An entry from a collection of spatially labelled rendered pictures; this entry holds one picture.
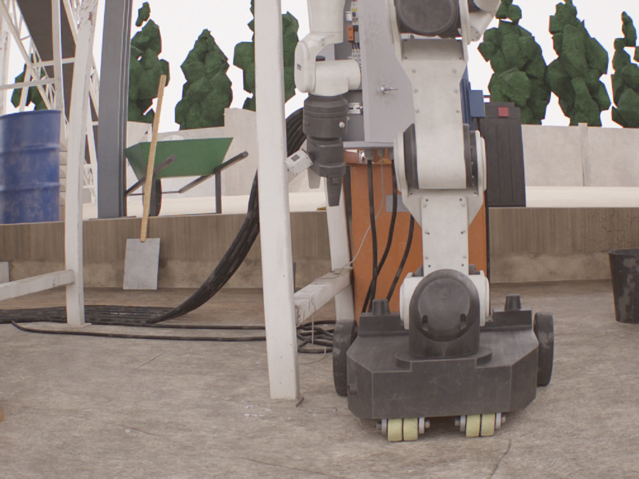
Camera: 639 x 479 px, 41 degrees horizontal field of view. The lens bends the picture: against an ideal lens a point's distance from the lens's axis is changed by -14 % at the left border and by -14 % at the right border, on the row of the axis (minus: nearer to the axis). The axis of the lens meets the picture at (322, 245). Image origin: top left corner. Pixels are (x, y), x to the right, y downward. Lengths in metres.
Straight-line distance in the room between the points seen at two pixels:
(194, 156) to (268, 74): 4.32
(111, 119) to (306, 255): 2.82
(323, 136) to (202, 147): 4.95
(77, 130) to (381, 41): 1.65
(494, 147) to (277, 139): 2.99
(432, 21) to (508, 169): 3.66
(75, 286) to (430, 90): 2.27
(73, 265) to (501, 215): 2.38
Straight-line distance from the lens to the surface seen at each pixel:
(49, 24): 11.80
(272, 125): 2.52
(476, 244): 3.42
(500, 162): 5.37
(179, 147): 6.80
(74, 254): 3.91
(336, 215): 3.56
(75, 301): 3.94
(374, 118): 2.59
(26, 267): 5.94
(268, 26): 2.60
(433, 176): 2.04
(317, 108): 1.90
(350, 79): 1.92
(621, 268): 3.50
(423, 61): 1.99
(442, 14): 1.76
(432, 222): 2.14
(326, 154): 1.93
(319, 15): 1.87
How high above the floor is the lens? 0.54
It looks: 4 degrees down
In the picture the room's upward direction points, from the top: 2 degrees counter-clockwise
